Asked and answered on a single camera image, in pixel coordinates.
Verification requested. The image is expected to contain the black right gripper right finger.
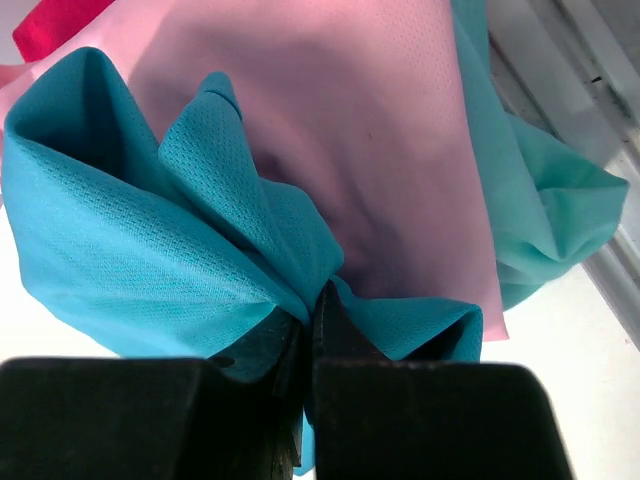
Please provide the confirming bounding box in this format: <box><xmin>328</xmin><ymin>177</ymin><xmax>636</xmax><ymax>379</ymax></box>
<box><xmin>311</xmin><ymin>284</ymin><xmax>573</xmax><ymax>479</ymax></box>

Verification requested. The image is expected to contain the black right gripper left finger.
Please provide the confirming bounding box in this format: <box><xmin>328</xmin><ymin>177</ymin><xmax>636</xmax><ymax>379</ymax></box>
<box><xmin>1</xmin><ymin>312</ymin><xmax>305</xmax><ymax>479</ymax></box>

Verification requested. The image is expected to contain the folded light teal t shirt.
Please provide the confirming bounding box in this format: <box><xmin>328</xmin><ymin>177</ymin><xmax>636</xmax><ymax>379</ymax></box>
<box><xmin>451</xmin><ymin>1</ymin><xmax>629</xmax><ymax>310</ymax></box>

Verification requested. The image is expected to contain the folded red t shirt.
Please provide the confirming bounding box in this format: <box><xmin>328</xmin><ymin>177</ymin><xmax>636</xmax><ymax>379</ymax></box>
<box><xmin>12</xmin><ymin>0</ymin><xmax>113</xmax><ymax>62</ymax></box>

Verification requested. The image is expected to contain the folded pink t shirt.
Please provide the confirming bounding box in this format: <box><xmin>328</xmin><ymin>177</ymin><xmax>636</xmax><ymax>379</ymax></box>
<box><xmin>1</xmin><ymin>1</ymin><xmax>507</xmax><ymax>340</ymax></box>

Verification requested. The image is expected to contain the aluminium right side rail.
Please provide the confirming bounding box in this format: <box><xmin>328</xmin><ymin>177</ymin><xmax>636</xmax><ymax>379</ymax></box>
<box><xmin>486</xmin><ymin>1</ymin><xmax>639</xmax><ymax>341</ymax></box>

